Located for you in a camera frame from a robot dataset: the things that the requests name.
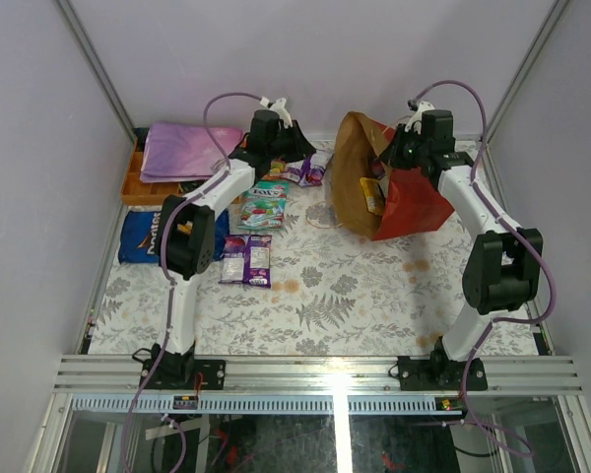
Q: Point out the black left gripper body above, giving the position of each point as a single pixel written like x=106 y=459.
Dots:
x=295 y=146

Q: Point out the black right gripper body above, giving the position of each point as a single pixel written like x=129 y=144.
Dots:
x=407 y=150

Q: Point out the orange lemon candy bag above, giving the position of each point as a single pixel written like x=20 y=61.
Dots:
x=279 y=170

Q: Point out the purple candy bag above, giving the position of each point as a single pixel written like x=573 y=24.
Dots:
x=247 y=260
x=308 y=172

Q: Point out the red paper bag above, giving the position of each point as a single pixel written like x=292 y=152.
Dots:
x=412 y=206

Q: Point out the teal mint candy bag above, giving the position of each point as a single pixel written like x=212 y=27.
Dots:
x=263 y=206

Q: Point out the blue chips snack bag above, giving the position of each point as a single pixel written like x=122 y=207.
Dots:
x=138 y=237

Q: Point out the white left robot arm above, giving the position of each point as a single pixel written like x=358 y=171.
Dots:
x=187 y=231

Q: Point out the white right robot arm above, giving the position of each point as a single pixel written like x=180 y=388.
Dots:
x=502 y=272

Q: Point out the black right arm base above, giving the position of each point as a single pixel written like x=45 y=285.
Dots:
x=434 y=373

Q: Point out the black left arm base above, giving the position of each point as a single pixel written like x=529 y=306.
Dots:
x=180 y=371

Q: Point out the yellow snack packet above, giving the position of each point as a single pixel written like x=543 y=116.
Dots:
x=373 y=196

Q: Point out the purple princess cloth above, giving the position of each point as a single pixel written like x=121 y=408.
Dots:
x=178 y=152

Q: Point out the orange wooden tray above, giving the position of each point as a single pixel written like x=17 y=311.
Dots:
x=134 y=192

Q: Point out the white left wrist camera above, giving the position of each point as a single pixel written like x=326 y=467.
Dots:
x=278 y=106

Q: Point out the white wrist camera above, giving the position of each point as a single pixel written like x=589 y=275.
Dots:
x=418 y=108
x=278 y=106

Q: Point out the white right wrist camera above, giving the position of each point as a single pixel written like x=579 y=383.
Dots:
x=418 y=108

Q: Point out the aluminium front rail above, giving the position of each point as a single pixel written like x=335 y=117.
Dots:
x=506 y=376

